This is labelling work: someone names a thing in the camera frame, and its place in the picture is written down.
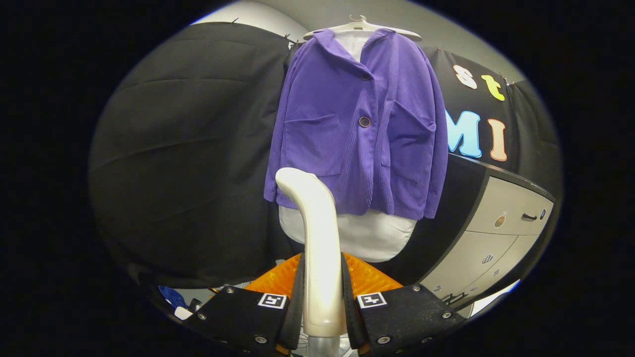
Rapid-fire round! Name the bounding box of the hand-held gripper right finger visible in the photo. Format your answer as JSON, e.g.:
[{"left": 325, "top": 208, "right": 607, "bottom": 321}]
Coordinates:
[{"left": 341, "top": 253, "right": 467, "bottom": 356}]

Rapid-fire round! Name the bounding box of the cream plastic clothes hanger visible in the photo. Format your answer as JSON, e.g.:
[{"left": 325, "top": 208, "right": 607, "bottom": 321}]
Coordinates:
[{"left": 303, "top": 15, "right": 423, "bottom": 42}]

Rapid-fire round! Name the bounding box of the grey cabinet with dark top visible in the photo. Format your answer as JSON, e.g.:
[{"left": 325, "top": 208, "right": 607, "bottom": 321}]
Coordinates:
[{"left": 419, "top": 154, "right": 556, "bottom": 310}]

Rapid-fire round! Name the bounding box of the grey garment steamer hose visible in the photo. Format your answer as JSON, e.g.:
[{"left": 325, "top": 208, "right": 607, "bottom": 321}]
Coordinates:
[{"left": 308, "top": 336, "right": 348, "bottom": 357}]

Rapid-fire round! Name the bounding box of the white garment steamer head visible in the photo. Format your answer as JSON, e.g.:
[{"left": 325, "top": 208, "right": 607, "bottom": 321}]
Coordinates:
[{"left": 275, "top": 168, "right": 348, "bottom": 339}]

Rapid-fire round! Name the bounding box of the blue cloth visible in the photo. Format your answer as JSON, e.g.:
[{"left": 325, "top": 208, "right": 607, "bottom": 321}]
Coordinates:
[{"left": 159, "top": 286, "right": 188, "bottom": 309}]

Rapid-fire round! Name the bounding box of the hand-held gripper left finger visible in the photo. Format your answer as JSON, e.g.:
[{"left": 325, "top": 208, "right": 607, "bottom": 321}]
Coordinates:
[{"left": 196, "top": 253, "right": 305, "bottom": 357}]

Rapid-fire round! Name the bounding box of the purple corduroy jacket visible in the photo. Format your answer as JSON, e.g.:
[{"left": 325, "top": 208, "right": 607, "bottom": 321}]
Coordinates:
[{"left": 263, "top": 28, "right": 449, "bottom": 220}]

